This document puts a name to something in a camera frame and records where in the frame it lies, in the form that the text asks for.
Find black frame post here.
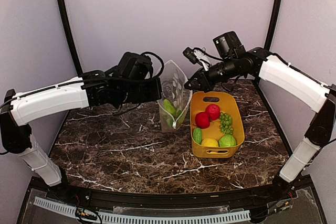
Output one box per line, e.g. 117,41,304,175
264,0,282,50
57,0,83,76

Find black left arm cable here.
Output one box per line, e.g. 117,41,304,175
140,51,165,79

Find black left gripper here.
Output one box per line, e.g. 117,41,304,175
118,77,163,104

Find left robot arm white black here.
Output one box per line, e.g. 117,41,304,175
1,70,162,201

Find clear dotted zip top bag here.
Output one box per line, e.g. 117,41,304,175
157,60,192,133

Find white slotted cable duct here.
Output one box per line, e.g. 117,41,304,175
34,196,251,223

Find black left frame post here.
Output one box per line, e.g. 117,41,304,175
57,0,83,76

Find small right wrist webcam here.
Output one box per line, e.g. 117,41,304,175
183,47,212,71

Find yellow plastic basket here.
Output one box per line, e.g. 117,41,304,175
190,91,245,159

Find black right frame post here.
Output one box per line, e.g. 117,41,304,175
264,0,282,50

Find green toy cucumber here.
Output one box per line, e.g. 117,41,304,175
193,127,203,145

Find red toy apple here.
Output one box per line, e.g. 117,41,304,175
195,112,210,129

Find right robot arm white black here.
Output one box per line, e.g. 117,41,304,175
184,47,335,200

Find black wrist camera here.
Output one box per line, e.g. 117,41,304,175
117,52,153,80
213,31,246,60

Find red toy radish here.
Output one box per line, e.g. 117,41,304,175
205,104,221,121

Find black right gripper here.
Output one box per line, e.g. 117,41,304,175
184,55,239,92

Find green toy guava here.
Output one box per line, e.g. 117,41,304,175
218,134,237,147

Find yellow toy lemon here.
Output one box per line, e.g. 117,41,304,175
201,138,219,147

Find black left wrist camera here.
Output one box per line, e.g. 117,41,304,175
117,52,153,80

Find green toy chayote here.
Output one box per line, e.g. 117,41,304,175
163,99,182,119

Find black front rail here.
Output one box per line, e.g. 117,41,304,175
29,177,296,209

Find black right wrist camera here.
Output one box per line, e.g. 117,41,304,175
213,31,246,60

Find green toy grapes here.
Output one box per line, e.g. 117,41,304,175
219,112,234,135

